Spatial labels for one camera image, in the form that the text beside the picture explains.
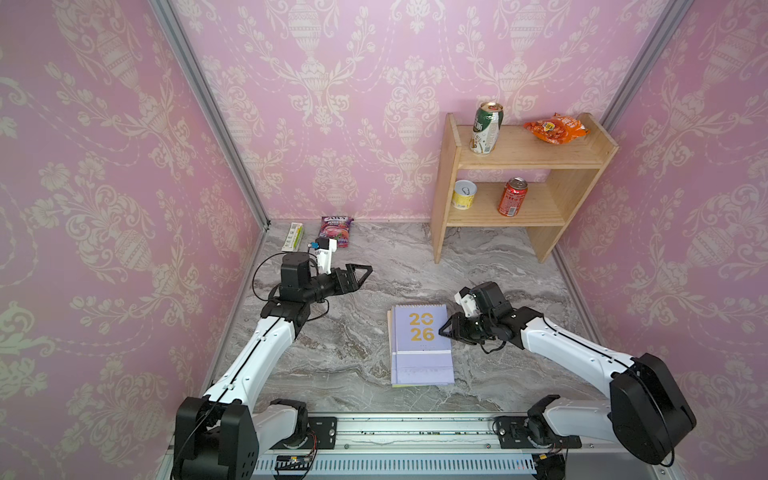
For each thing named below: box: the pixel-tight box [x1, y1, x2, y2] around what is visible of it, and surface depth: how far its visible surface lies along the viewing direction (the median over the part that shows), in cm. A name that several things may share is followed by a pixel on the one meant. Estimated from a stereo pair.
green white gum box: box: [281, 222, 303, 252], surface depth 114 cm
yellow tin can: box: [452, 179, 477, 210], surface depth 95 cm
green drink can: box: [470, 101, 504, 154], surface depth 73 cm
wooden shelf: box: [447, 182, 565, 227], surface depth 96 cm
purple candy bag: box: [319, 216, 355, 248], surface depth 118 cm
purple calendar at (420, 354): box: [391, 304, 455, 386], surface depth 82 cm
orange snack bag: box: [523, 113, 590, 145], surface depth 78 cm
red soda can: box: [498, 176, 528, 217], surface depth 89 cm
